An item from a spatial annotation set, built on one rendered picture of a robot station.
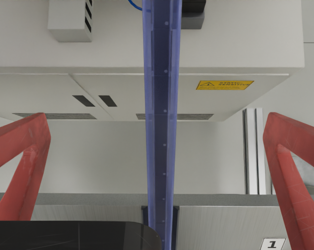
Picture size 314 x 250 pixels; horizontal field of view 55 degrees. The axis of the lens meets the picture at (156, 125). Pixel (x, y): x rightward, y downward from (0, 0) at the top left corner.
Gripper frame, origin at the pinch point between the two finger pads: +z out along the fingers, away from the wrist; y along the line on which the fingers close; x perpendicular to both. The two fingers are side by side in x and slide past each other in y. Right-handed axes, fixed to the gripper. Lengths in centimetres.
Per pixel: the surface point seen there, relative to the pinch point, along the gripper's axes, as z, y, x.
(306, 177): 62, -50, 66
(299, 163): 65, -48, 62
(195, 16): 32.0, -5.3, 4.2
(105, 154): 68, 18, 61
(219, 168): 65, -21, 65
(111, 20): 35.5, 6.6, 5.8
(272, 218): 2.4, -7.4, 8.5
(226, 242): 2.4, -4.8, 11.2
